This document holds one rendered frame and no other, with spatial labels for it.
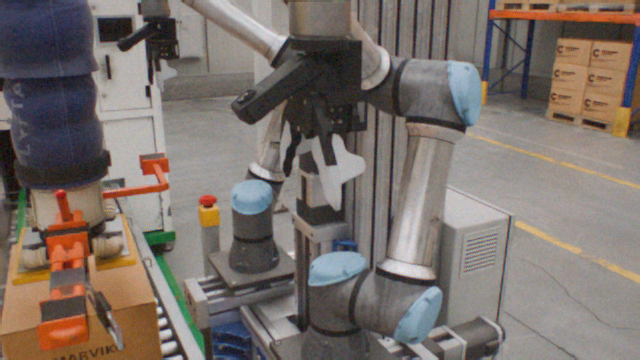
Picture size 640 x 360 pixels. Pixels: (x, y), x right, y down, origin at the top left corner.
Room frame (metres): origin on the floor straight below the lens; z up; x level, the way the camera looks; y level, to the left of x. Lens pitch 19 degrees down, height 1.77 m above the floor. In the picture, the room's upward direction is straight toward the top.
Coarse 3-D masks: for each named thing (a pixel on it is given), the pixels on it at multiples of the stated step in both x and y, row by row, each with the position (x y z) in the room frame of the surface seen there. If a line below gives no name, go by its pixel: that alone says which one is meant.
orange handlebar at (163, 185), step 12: (156, 168) 1.64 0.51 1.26; (108, 192) 1.42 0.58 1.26; (120, 192) 1.43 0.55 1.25; (132, 192) 1.44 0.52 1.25; (144, 192) 1.46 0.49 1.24; (156, 192) 1.47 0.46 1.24; (60, 216) 1.23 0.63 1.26; (60, 252) 1.03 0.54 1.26; (72, 252) 1.03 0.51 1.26; (60, 264) 0.98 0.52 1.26; (72, 264) 1.02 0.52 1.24; (84, 288) 0.89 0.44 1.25; (60, 336) 0.74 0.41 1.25; (72, 336) 0.75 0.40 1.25
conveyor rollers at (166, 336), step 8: (16, 216) 2.98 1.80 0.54; (16, 224) 2.89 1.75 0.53; (16, 232) 2.75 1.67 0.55; (152, 288) 2.13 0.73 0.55; (160, 312) 1.95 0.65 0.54; (160, 320) 1.87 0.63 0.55; (160, 328) 1.85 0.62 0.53; (160, 336) 1.77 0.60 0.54; (168, 336) 1.78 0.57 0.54; (168, 344) 1.71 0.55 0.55; (176, 344) 1.72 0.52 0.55; (168, 352) 1.69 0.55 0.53; (176, 352) 1.70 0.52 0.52
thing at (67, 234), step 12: (48, 228) 1.13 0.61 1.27; (60, 228) 1.14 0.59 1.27; (72, 228) 1.15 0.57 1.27; (84, 228) 1.15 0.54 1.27; (48, 240) 1.07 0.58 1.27; (60, 240) 1.07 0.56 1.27; (72, 240) 1.08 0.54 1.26; (84, 240) 1.09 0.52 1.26; (48, 252) 1.07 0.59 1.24; (84, 252) 1.09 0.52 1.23
